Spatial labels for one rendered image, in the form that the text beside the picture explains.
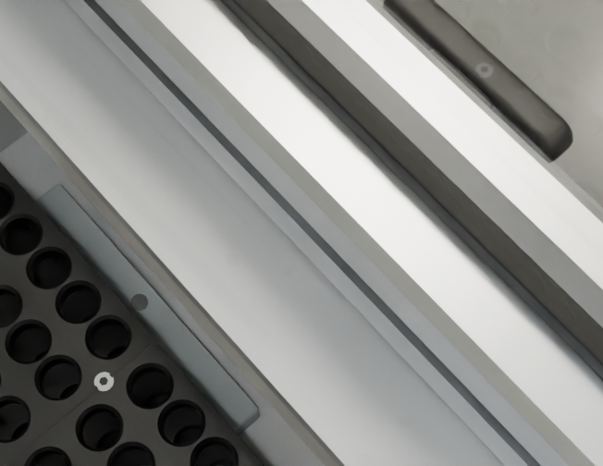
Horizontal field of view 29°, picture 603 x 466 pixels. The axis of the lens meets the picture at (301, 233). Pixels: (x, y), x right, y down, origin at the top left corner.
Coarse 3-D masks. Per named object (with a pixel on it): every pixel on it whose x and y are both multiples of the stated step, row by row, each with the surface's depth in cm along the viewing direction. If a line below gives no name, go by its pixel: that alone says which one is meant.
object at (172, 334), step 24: (48, 192) 41; (48, 216) 40; (72, 216) 40; (72, 240) 40; (96, 240) 40; (96, 264) 40; (120, 264) 40; (120, 288) 39; (144, 288) 39; (144, 312) 39; (168, 312) 39; (168, 336) 39; (192, 336) 39; (192, 360) 38; (216, 384) 38; (216, 408) 38; (240, 408) 38; (240, 432) 38
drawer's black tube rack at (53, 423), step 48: (0, 192) 38; (0, 288) 34; (0, 336) 33; (48, 336) 33; (96, 336) 37; (0, 384) 33; (48, 384) 36; (96, 384) 33; (144, 384) 36; (0, 432) 35; (48, 432) 32; (96, 432) 35; (144, 432) 32; (192, 432) 36
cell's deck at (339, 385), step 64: (0, 0) 32; (0, 64) 32; (64, 64) 32; (64, 128) 31; (128, 128) 31; (128, 192) 30; (192, 192) 30; (192, 256) 29; (256, 256) 29; (256, 320) 29; (320, 320) 29; (256, 384) 30; (320, 384) 28; (384, 384) 28; (320, 448) 29; (384, 448) 28; (448, 448) 28
